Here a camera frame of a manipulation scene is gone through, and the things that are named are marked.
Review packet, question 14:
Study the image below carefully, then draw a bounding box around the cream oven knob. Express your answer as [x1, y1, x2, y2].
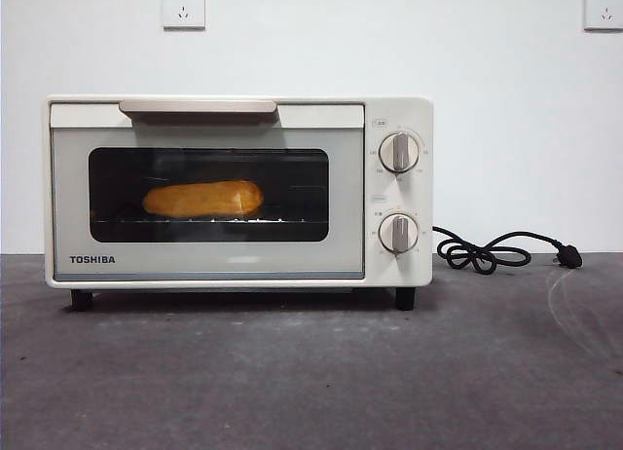
[378, 212, 420, 254]
[378, 131, 421, 173]

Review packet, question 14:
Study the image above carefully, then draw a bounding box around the black power cable with plug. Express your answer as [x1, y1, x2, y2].
[432, 225, 584, 276]

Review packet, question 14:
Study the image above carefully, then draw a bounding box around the yellow corn cob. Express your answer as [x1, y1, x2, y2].
[141, 178, 265, 218]

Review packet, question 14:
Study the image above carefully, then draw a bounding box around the white wall socket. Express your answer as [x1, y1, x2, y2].
[162, 0, 206, 31]
[583, 0, 623, 32]

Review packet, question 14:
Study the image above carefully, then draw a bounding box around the metal wire oven rack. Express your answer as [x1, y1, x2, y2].
[92, 217, 327, 225]

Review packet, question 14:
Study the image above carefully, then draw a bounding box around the glass oven door with handle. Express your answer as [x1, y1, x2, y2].
[49, 98, 366, 281]

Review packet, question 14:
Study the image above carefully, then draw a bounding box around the cream Toshiba toaster oven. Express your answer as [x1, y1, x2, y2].
[46, 94, 435, 311]

